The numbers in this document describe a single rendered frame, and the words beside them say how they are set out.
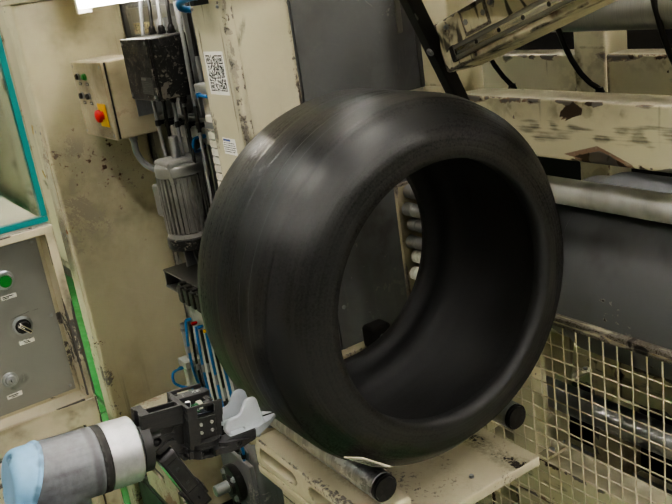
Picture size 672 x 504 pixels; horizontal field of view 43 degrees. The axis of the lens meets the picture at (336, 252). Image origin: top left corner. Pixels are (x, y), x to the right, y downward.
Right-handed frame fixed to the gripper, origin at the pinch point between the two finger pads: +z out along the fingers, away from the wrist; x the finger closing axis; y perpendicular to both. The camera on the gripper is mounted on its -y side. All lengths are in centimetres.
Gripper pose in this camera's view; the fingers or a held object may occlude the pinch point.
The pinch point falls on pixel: (267, 420)
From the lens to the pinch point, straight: 128.2
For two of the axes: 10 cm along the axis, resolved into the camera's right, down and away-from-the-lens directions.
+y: -0.4, -9.7, -2.5
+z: 8.3, -1.7, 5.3
